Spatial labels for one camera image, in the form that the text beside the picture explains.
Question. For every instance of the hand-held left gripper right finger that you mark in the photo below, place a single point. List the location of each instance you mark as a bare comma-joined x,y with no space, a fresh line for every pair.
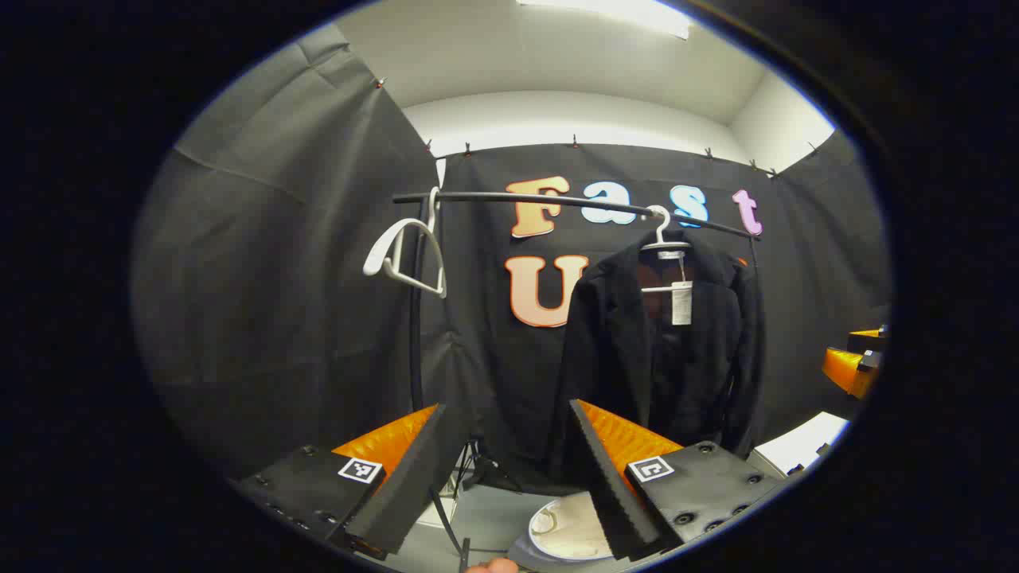
613,485

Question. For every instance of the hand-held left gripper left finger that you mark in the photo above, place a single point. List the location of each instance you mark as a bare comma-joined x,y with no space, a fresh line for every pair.
410,477

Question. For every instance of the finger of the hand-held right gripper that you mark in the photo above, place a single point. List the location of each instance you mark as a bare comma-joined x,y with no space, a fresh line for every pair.
848,370
868,341

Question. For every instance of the white laundry hamper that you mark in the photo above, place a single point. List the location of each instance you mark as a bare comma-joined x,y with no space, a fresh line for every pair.
573,529

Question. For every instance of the black jacket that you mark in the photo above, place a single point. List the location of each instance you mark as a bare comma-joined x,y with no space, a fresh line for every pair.
605,342

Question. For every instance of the white hanger with clothes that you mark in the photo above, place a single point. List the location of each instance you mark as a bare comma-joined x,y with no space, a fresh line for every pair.
663,244

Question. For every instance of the empty white plastic hanger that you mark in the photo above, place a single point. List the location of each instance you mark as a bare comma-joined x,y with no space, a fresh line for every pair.
380,253

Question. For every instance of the black metal clothes rack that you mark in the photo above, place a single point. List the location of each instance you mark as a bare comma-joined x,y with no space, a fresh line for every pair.
478,197

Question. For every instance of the black backdrop stand legs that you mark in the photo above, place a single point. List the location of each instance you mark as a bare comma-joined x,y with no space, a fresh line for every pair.
482,469

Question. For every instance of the black backdrop cloth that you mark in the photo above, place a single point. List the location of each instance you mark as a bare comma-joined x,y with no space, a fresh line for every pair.
279,278

